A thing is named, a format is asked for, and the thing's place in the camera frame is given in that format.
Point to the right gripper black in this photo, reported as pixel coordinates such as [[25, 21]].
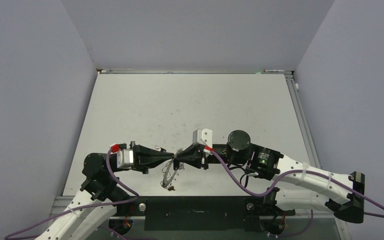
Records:
[[204, 161]]

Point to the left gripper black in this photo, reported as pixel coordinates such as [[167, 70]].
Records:
[[144, 157]]

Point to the large perforated metal keyring disc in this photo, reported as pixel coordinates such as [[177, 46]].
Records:
[[169, 174]]

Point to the key with black tag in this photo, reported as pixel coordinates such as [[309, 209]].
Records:
[[160, 148], [176, 165]]

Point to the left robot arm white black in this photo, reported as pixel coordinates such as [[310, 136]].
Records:
[[102, 191]]

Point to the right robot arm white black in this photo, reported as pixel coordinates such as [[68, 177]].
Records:
[[340, 194]]

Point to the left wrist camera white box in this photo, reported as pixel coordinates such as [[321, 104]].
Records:
[[125, 158]]

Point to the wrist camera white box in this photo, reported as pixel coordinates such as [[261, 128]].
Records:
[[125, 158], [203, 137]]

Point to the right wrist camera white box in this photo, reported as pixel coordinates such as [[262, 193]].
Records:
[[203, 137]]

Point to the aluminium rail back edge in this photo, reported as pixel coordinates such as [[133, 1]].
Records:
[[217, 71]]

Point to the aluminium rail edge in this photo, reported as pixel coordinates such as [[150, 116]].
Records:
[[302, 121], [217, 71]]

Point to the aluminium rail right edge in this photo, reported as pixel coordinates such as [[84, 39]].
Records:
[[302, 121]]

